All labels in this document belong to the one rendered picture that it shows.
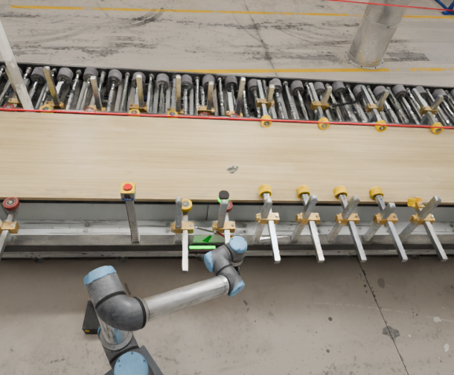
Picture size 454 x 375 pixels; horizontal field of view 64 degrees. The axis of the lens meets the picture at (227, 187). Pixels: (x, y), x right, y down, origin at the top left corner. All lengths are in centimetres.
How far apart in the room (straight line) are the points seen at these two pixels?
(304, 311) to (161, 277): 115
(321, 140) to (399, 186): 63
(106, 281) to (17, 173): 133
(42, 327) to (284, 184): 195
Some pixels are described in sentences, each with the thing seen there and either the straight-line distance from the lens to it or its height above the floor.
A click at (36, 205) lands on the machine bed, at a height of 77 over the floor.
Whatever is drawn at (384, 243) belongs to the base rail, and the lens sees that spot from 269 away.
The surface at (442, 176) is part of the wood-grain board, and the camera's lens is 305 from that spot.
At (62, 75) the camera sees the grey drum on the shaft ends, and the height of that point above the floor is 84.
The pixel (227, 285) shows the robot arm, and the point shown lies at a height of 120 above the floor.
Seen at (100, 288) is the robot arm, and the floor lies 145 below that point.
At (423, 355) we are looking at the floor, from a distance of 332.
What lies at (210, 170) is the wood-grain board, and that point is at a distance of 242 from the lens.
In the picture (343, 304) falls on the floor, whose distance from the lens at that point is 317.
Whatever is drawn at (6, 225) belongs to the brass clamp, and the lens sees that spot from 240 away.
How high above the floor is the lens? 271
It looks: 51 degrees down
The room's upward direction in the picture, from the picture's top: 10 degrees clockwise
